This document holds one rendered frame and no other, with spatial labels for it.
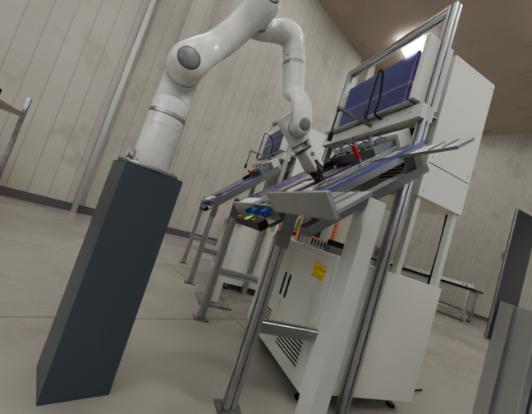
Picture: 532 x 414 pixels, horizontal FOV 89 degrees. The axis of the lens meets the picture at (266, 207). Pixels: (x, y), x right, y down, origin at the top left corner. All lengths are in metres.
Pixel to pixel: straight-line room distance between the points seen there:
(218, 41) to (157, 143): 0.41
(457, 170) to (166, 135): 1.36
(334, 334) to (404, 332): 0.72
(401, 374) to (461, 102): 1.35
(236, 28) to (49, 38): 4.15
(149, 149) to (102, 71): 4.19
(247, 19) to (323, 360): 1.12
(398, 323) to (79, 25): 5.09
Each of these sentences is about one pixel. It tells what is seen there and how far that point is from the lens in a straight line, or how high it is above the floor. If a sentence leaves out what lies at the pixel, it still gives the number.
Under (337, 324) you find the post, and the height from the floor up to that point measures 0.44.
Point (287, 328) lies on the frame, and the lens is 1.09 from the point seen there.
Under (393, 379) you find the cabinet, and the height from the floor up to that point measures 0.16.
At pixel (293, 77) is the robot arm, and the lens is 1.18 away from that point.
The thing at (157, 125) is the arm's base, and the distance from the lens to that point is 0.95.
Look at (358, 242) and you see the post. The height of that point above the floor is 0.68.
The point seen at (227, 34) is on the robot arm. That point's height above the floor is 1.23.
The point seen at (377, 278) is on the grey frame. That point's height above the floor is 0.58.
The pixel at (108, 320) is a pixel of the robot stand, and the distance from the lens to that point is 0.99.
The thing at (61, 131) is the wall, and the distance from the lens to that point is 4.88.
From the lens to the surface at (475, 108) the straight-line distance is 1.81.
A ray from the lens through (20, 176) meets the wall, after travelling 4.87.
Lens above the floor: 0.64
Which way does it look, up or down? 4 degrees up
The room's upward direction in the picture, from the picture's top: 18 degrees clockwise
